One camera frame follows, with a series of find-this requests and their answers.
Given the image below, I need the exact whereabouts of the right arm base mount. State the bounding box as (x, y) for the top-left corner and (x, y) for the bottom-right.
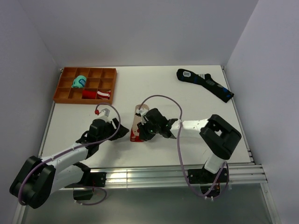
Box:
(187, 168), (229, 197)

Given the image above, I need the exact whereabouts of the beige sock with red toe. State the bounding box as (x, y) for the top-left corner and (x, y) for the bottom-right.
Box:
(130, 104), (149, 142)

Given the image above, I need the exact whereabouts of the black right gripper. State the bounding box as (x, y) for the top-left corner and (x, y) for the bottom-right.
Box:
(137, 118), (161, 141)

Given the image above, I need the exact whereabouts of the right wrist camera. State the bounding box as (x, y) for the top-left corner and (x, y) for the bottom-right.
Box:
(135, 108), (148, 117)

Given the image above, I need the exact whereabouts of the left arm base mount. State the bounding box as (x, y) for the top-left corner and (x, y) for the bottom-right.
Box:
(65, 172), (107, 203)

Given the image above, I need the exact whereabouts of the black blue patterned sock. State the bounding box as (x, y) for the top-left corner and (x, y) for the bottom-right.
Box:
(176, 69), (234, 103)

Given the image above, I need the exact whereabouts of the rolled red white striped sock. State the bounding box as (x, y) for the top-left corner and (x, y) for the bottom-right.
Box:
(97, 91), (111, 99)

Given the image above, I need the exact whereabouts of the aluminium rail frame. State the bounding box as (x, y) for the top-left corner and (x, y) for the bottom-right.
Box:
(12, 65), (282, 224)

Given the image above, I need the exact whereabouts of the orange compartment tray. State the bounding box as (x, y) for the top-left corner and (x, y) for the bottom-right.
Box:
(53, 67), (117, 105)

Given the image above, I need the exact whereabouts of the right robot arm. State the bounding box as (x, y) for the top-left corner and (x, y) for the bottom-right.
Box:
(135, 108), (242, 182)

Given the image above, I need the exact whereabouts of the rolled teal sock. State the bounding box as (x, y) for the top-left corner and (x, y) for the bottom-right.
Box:
(71, 75), (87, 88)

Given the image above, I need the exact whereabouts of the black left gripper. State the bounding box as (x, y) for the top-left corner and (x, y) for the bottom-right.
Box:
(97, 118), (128, 144)

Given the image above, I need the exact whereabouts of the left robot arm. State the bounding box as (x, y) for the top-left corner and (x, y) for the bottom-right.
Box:
(9, 118), (129, 209)

